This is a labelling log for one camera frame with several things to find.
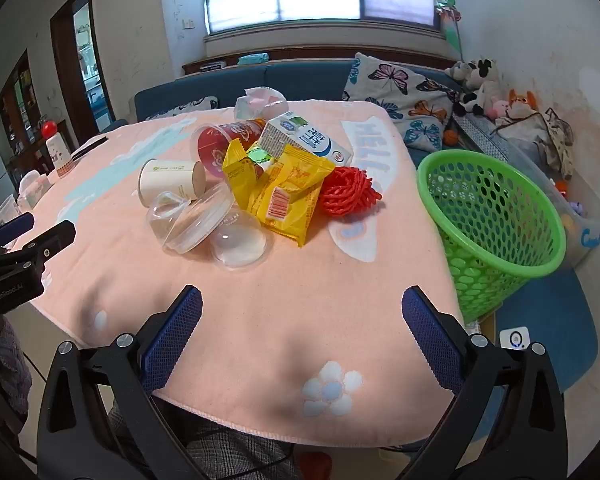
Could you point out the person's plaid trousers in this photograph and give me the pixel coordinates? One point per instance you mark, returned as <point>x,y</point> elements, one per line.
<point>230,452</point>

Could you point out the pink plush toy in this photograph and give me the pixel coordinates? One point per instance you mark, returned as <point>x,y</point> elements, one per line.
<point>497,109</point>

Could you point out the orange fox plush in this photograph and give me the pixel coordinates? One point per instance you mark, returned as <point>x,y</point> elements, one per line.
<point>522,102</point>

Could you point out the clear plastic storage box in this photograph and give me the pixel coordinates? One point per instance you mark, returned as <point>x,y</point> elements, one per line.
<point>582,232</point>

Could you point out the large yellow snack packet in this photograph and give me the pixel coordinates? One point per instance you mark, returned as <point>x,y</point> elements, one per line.
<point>290,190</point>

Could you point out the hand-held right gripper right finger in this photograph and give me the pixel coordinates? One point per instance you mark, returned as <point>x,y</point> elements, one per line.
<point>430,340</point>

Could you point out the small orange ball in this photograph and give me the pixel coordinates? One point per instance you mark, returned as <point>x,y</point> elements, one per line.
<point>450,136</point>

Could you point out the red object under table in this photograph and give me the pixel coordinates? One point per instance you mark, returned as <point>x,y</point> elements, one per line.
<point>316,465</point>

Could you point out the clear round plastic container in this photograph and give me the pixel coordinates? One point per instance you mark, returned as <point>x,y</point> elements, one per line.
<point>205,210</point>

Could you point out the flat box on ledge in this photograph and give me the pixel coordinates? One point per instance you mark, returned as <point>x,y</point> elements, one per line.
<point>213,65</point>

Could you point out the blue sofa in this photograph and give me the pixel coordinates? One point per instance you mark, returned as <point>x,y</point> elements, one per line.
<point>300,80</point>

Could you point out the beige cloth bag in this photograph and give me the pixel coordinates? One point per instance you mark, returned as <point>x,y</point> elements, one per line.
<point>560,140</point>

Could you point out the pink printed blanket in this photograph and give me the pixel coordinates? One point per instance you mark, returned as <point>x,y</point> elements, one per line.
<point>260,310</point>

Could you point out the black flat object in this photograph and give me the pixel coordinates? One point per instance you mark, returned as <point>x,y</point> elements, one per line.
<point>87,147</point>

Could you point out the wooden window ledge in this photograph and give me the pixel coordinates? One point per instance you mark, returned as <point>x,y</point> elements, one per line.
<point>300,53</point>

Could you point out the teal tissue pack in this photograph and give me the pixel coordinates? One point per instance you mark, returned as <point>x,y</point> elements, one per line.
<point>253,58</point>

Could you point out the white patterned cup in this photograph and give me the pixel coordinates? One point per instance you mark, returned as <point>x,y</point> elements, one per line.
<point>59,152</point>

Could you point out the clear heart-shaped plastic lid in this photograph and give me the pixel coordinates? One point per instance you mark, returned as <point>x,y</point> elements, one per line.
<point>166,215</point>

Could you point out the colourful pinwheel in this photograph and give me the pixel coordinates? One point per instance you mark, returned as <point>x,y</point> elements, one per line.
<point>447,10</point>

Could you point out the green plastic basket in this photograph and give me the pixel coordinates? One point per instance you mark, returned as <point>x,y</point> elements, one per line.
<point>480,260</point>

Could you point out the clear plastic jug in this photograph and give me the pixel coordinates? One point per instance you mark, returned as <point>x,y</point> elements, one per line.
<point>32,190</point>

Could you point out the red balloon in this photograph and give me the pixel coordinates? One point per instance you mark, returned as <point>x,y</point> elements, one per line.
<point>48,128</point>

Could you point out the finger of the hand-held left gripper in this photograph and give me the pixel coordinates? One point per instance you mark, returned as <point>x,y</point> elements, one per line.
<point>16,225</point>
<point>50,242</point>

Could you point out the green foil wrapper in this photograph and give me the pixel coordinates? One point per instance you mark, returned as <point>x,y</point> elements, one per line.
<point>258,154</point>

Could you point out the small white device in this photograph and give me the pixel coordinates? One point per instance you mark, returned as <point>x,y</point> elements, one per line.
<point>514,338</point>

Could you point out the white barcode label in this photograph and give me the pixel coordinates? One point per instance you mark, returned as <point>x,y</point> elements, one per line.
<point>305,137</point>

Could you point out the grey husky plush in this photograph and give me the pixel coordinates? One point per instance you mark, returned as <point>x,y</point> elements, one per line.
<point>457,72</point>

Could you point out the small butterfly print cushion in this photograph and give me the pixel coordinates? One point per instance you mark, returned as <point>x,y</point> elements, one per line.
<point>190,106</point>

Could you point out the blue round rug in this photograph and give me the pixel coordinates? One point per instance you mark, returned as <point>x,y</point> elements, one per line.
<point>555,320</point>

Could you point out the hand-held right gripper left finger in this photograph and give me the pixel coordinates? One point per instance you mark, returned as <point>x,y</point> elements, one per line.
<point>172,340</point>

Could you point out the red printed plastic cup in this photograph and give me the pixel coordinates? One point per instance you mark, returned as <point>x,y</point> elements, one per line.
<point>215,147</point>

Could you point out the white paper cup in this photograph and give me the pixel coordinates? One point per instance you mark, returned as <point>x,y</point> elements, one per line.
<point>167,180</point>

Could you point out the clear dome plastic lid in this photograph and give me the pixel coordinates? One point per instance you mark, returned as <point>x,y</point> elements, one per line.
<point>240,245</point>

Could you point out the black white cow plush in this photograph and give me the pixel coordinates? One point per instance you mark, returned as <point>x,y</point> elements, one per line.
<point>482,85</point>

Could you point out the person's left forearm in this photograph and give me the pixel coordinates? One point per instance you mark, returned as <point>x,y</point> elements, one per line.
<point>7,365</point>

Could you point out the crumpled clear plastic wrapper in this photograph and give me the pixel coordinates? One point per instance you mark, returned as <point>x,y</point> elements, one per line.
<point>260,102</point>

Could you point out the red mesh bag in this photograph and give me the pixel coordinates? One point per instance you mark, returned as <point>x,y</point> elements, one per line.
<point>345,191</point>

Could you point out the large butterfly print cushion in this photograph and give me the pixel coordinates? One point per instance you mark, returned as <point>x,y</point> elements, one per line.
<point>400,90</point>

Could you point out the small yellow snack packet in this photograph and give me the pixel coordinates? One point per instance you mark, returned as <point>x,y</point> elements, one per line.
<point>237,175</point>

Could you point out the dark wooden cabinet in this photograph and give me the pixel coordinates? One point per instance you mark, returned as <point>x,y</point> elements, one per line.
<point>20,110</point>

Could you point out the brown door frame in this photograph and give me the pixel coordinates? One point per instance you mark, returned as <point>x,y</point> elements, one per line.
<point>62,60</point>

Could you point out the grey patterned cloth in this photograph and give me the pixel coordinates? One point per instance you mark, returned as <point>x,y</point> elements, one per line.
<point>480,135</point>

